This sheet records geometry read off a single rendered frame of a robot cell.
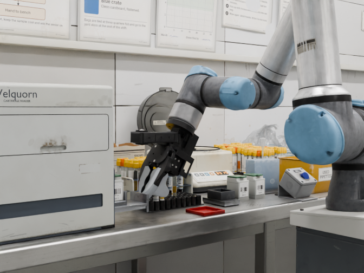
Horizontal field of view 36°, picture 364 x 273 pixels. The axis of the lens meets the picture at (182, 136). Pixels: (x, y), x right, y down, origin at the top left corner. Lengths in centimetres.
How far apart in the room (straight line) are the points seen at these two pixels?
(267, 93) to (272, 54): 9
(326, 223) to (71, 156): 54
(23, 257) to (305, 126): 58
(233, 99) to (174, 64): 86
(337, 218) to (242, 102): 33
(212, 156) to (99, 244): 68
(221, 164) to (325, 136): 72
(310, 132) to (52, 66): 98
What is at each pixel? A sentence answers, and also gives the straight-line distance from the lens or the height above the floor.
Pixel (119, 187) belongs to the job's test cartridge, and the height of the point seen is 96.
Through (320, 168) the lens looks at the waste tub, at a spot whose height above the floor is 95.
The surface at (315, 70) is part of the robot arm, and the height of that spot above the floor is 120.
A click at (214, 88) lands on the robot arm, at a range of 128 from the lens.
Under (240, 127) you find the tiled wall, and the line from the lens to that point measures 232.
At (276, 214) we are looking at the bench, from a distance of 148.
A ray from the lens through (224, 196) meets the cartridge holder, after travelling 145.
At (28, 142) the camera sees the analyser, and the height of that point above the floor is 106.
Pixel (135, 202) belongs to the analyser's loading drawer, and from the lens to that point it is 127.
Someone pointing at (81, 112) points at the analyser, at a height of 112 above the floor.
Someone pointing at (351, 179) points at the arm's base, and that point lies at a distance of 122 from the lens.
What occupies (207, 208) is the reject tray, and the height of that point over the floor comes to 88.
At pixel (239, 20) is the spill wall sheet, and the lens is 234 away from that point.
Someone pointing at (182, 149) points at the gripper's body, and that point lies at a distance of 132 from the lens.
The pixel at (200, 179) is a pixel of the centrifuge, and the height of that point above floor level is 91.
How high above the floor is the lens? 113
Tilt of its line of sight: 3 degrees down
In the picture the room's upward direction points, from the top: straight up
